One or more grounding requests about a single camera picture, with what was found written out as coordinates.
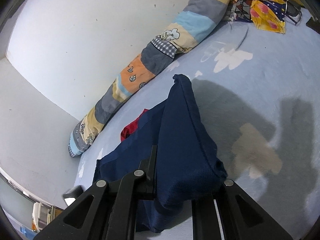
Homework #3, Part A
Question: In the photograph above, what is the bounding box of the navy blue work jacket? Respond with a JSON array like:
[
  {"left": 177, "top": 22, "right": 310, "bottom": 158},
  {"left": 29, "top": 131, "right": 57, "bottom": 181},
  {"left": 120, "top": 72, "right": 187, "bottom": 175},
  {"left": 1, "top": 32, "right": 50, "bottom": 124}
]
[{"left": 93, "top": 74, "right": 227, "bottom": 233}]

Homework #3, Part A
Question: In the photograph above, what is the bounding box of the light blue cloud bedsheet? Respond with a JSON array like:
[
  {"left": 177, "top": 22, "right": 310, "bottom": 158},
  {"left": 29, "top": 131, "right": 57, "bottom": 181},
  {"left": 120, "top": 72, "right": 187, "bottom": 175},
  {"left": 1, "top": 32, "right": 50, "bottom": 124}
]
[{"left": 75, "top": 9, "right": 319, "bottom": 239}]

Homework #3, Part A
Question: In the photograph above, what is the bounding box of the black smartphone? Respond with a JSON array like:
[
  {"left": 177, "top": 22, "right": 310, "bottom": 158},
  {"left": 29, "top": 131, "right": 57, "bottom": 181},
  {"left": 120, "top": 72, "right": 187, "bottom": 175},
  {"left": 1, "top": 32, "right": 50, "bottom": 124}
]
[{"left": 306, "top": 17, "right": 320, "bottom": 34}]

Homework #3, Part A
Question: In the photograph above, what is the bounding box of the striped patchwork rolled quilt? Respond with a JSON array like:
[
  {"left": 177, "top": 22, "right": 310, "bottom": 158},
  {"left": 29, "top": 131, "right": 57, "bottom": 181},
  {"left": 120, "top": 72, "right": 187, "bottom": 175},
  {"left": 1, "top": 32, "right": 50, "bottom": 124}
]
[{"left": 68, "top": 0, "right": 230, "bottom": 157}]

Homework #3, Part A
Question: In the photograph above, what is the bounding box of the colourful patterned crumpled cloth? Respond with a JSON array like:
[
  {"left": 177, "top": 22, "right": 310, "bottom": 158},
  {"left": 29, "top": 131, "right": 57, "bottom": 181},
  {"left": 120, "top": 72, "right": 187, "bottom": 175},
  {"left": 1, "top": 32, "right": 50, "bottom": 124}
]
[{"left": 224, "top": 0, "right": 303, "bottom": 34}]

